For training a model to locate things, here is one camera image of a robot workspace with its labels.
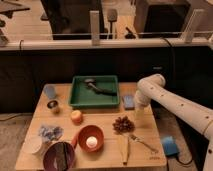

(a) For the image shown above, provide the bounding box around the silver fork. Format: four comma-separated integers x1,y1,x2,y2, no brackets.
129,134,158,154

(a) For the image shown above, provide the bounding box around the white cup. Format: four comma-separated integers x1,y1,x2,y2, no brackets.
24,136,45,155

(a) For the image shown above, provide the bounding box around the green plastic tray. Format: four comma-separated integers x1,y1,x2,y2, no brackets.
68,75,120,109

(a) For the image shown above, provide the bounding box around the small metal cup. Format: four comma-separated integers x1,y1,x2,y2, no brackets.
47,100,60,114

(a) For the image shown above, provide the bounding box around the bunch of dark grapes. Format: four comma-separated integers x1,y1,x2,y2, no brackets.
113,116,135,134

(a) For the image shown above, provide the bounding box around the metal rail barrier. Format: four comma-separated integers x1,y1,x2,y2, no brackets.
0,9,213,52

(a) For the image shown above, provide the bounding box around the blue sponge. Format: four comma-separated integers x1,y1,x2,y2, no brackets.
123,95,135,110

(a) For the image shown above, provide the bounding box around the wooden spatula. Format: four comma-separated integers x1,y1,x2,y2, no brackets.
118,135,129,165

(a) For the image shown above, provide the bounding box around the white egg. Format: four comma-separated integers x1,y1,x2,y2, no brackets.
86,136,97,148

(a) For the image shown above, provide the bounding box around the purple bowl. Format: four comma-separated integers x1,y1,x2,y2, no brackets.
43,142,75,171

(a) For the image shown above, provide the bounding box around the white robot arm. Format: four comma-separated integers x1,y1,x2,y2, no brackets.
134,74,213,171

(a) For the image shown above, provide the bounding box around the crumpled blue white cloth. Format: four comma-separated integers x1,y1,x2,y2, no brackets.
38,125,63,142

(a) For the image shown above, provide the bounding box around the orange bowl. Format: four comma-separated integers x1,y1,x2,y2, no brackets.
71,125,104,153

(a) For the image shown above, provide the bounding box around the wooden table board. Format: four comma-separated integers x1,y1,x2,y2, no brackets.
14,82,168,171

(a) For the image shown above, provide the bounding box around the light blue plastic cup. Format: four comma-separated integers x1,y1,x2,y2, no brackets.
44,85,56,99

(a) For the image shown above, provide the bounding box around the orange apple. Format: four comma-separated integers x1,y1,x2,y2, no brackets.
70,110,83,124

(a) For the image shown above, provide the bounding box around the dark sponge in purple bowl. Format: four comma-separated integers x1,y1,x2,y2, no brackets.
55,143,68,171

